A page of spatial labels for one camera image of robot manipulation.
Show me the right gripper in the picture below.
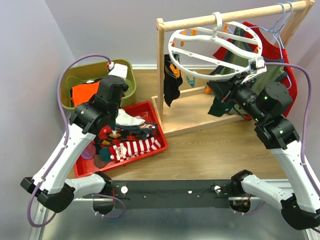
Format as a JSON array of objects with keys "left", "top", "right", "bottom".
[{"left": 207, "top": 70, "right": 266, "bottom": 123}]

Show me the dark green sock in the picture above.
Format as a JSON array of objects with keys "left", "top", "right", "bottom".
[{"left": 207, "top": 97, "right": 236, "bottom": 117}]

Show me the white round clip hanger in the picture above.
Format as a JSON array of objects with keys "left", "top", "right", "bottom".
[{"left": 167, "top": 12, "right": 263, "bottom": 81}]

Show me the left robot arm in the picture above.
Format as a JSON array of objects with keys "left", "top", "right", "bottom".
[{"left": 20, "top": 75, "right": 129, "bottom": 213}]

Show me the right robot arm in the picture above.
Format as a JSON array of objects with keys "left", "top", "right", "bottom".
[{"left": 207, "top": 75, "right": 320, "bottom": 230}]

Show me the orange clothes peg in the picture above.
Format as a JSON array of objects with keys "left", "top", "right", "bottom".
[{"left": 204, "top": 86, "right": 213, "bottom": 95}]

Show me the argyle patterned sock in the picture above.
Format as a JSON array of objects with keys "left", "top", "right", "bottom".
[{"left": 93, "top": 126, "right": 140, "bottom": 153}]

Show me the olive green shirt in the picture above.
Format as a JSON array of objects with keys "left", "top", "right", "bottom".
[{"left": 209, "top": 26, "right": 288, "bottom": 116}]

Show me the red plastic tray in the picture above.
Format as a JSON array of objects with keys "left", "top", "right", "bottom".
[{"left": 74, "top": 101, "right": 168, "bottom": 178}]

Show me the orange folded garment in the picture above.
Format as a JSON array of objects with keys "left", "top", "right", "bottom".
[{"left": 71, "top": 82, "right": 100, "bottom": 107}]

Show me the olive green plastic bin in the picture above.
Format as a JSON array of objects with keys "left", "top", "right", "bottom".
[{"left": 60, "top": 59, "right": 137, "bottom": 112}]

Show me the red white striped santa sock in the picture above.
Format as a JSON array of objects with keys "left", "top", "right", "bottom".
[{"left": 105, "top": 137, "right": 161, "bottom": 162}]

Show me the wooden clothes rack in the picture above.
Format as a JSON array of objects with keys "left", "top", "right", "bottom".
[{"left": 151, "top": 0, "right": 315, "bottom": 138}]

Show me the red shirt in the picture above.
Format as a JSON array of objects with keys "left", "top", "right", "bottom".
[{"left": 208, "top": 21, "right": 298, "bottom": 117}]

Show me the black striped sock pair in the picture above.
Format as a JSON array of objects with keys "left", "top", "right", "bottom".
[{"left": 163, "top": 54, "right": 183, "bottom": 107}]

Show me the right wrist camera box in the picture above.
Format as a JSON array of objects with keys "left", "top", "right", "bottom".
[{"left": 241, "top": 56, "right": 267, "bottom": 85}]

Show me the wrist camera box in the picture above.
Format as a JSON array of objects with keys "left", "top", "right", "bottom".
[
  {"left": 108, "top": 61, "right": 128, "bottom": 80},
  {"left": 241, "top": 56, "right": 267, "bottom": 85}
]

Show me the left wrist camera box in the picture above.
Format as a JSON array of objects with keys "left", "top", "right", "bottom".
[{"left": 108, "top": 61, "right": 128, "bottom": 80}]

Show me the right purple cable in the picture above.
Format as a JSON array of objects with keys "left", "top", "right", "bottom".
[{"left": 264, "top": 62, "right": 320, "bottom": 232}]

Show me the purple cable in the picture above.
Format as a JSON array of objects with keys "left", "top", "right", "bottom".
[
  {"left": 264, "top": 62, "right": 320, "bottom": 232},
  {"left": 26, "top": 53, "right": 126, "bottom": 228}
]

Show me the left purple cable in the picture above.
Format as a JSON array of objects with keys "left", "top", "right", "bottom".
[{"left": 26, "top": 53, "right": 126, "bottom": 228}]

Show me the blue wire hanger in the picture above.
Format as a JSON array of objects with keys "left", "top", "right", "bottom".
[{"left": 231, "top": 1, "right": 294, "bottom": 89}]

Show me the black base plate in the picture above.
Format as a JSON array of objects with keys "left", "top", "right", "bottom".
[{"left": 110, "top": 179, "right": 240, "bottom": 209}]

